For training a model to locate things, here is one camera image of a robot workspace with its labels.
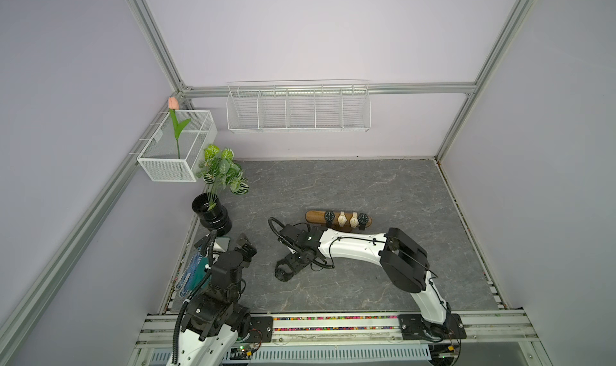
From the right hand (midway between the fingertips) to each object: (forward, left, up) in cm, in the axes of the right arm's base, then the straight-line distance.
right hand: (294, 261), depth 86 cm
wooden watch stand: (+14, -9, +7) cm, 18 cm away
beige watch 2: (+12, -22, +7) cm, 26 cm away
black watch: (+14, -13, +7) cm, 20 cm away
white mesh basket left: (+19, +39, +34) cm, 55 cm away
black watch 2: (+13, -25, +7) cm, 29 cm away
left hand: (0, +17, +15) cm, 23 cm away
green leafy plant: (+22, +24, +27) cm, 42 cm away
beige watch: (+13, -18, +7) cm, 23 cm away
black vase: (+13, +30, +11) cm, 35 cm away
